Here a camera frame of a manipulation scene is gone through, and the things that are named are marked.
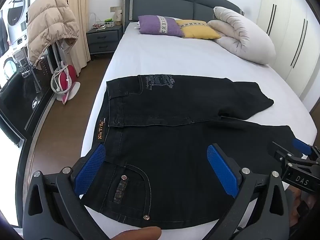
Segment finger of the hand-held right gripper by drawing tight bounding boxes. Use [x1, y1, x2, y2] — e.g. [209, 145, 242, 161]
[292, 138, 320, 161]
[272, 142, 302, 167]

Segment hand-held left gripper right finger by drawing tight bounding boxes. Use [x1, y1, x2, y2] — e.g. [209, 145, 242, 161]
[206, 144, 292, 240]

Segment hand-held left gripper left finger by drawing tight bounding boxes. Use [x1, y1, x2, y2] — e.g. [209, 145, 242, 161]
[22, 144, 112, 240]

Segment black denim pants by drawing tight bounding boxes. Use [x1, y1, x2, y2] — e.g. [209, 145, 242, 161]
[80, 74, 298, 230]

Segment person's right hand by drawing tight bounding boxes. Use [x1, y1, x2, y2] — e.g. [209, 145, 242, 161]
[290, 189, 320, 230]

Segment person's left hand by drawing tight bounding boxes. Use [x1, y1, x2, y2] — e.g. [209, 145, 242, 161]
[110, 226, 162, 240]

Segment red and white standing appliance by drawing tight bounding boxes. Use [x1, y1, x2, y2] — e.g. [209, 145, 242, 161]
[51, 61, 82, 104]

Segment glossy black cabinet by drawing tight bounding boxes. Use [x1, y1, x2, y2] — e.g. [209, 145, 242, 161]
[0, 42, 63, 140]

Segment white wardrobe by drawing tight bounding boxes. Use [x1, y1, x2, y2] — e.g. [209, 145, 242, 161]
[257, 0, 320, 113]

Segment folded white duvet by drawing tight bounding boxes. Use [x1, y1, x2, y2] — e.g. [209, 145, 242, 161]
[207, 6, 277, 65]

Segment bed with white sheet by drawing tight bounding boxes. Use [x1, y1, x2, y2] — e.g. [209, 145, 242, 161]
[15, 21, 313, 240]

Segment grey nightstand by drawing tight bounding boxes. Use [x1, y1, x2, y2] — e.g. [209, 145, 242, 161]
[86, 25, 123, 55]

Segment yellow patterned pillow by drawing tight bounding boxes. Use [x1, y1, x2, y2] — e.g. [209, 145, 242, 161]
[175, 19, 222, 40]

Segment beige puffer jacket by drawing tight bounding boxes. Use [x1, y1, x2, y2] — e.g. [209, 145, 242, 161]
[26, 0, 79, 67]

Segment purple patterned pillow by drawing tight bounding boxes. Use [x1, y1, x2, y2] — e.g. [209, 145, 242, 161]
[137, 15, 185, 37]

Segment beige curtain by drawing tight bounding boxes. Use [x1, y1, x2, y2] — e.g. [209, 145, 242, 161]
[59, 0, 92, 74]

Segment white washing machine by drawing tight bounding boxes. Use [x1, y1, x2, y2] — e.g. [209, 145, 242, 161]
[5, 0, 28, 46]

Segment grey padded headboard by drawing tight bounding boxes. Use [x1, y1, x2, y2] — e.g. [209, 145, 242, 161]
[122, 0, 245, 30]

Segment white wire basket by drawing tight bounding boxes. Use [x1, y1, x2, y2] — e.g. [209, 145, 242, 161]
[94, 12, 115, 29]

